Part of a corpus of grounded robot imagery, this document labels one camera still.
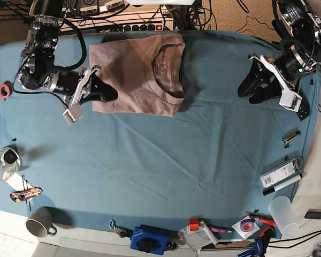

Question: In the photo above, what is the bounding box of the red plastic block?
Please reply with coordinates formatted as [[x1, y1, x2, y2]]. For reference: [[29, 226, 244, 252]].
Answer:
[[189, 218, 200, 231]]

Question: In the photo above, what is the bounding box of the teal table cloth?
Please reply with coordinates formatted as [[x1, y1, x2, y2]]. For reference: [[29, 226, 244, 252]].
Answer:
[[0, 31, 321, 231]]

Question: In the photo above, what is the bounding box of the grey ceramic mug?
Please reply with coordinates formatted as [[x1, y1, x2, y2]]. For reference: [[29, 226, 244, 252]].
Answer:
[[25, 207, 57, 238]]

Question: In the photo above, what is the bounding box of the silver carabiner keyring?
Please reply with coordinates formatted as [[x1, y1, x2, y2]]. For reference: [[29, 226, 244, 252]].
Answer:
[[109, 220, 133, 238]]

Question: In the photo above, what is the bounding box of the white power strip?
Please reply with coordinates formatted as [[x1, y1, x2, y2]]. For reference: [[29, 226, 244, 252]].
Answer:
[[69, 9, 176, 33]]

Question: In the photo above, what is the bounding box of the orange utility knife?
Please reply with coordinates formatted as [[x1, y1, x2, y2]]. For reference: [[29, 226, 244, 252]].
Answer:
[[10, 187, 43, 202]]

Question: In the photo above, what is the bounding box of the red tape roll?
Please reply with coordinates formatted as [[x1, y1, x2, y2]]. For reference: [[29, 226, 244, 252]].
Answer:
[[0, 81, 13, 101]]

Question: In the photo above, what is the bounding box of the clear plastic case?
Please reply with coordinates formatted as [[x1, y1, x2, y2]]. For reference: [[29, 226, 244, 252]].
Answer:
[[260, 157, 304, 188]]

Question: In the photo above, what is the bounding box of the white paper roll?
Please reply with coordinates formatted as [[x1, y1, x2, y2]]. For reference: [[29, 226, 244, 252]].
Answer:
[[199, 220, 219, 245]]

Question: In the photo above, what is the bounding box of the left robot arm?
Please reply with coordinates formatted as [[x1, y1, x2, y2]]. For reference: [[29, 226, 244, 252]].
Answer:
[[238, 1, 321, 112]]

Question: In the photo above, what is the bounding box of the small battery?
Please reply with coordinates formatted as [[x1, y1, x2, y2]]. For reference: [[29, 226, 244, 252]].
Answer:
[[282, 131, 301, 145]]

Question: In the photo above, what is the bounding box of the black remote control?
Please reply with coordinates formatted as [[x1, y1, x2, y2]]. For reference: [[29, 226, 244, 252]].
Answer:
[[296, 92, 310, 122]]

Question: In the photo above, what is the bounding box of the pink T-shirt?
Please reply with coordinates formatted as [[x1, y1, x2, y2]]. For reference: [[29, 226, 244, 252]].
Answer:
[[89, 34, 186, 117]]

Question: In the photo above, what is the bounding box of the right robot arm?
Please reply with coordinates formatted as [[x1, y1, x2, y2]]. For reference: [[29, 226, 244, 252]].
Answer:
[[14, 1, 118, 109]]

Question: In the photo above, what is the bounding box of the translucent plastic cup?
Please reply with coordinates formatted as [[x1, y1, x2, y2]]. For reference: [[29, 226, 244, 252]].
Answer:
[[268, 196, 299, 237]]

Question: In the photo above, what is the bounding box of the white marker pen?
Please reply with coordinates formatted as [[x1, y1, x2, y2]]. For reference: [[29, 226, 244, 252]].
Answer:
[[263, 174, 303, 196]]

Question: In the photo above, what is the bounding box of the red handled tool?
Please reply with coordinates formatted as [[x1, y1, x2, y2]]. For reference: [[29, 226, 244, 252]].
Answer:
[[247, 213, 276, 227]]

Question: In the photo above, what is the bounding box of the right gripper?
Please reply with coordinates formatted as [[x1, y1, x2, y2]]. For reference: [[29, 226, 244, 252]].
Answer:
[[47, 65, 118, 109]]

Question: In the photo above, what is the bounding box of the blue plastic device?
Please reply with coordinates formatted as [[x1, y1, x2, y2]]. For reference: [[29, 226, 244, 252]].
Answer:
[[130, 225, 170, 255]]

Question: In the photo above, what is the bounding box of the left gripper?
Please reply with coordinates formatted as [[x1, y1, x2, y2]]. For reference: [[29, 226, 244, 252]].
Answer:
[[238, 45, 315, 104]]

